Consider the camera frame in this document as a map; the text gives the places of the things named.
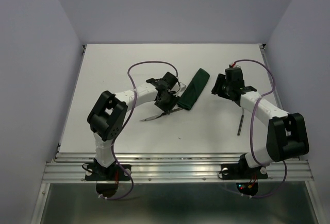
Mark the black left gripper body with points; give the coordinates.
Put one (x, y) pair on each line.
(168, 102)

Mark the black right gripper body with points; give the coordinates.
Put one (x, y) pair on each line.
(221, 87)

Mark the steel table knife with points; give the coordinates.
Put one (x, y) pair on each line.
(160, 115)

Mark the dark green cloth napkin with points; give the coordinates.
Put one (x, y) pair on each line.
(193, 90)

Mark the steel fork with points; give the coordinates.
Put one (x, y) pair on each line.
(241, 122)

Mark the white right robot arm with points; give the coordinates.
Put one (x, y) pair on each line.
(286, 132)

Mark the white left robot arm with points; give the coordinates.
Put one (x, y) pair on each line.
(107, 117)

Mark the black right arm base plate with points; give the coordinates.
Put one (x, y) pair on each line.
(240, 171)

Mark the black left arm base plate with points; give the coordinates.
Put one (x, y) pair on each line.
(95, 172)

